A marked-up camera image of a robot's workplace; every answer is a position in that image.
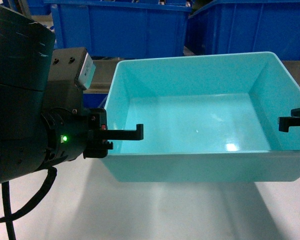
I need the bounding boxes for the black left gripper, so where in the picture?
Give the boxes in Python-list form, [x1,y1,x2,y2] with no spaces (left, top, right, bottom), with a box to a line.
[39,107,144,170]

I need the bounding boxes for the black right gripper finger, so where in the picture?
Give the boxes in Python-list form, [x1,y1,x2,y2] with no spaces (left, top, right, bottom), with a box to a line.
[278,108,300,133]

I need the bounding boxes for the light cyan plastic bin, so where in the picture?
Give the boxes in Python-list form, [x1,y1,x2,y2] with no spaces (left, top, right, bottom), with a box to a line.
[102,52,300,182]

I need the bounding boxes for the blue bin right shelf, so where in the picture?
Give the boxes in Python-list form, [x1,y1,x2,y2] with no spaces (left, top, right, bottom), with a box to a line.
[185,0,300,61]

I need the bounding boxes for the blue bin shelf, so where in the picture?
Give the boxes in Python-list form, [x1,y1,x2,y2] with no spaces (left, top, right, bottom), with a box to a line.
[185,0,300,61]
[46,0,191,59]

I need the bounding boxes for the blue bin centre shelf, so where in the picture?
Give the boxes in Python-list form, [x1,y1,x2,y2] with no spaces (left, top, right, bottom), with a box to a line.
[46,0,191,59]

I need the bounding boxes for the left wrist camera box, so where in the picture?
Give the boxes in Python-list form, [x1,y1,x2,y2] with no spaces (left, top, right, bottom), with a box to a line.
[74,47,96,91]

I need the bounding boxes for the steel shelf front rail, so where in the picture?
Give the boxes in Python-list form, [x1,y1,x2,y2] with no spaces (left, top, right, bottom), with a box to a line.
[85,58,300,94]

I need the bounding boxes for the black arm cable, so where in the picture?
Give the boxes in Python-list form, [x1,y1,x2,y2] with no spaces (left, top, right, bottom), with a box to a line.
[0,166,58,240]

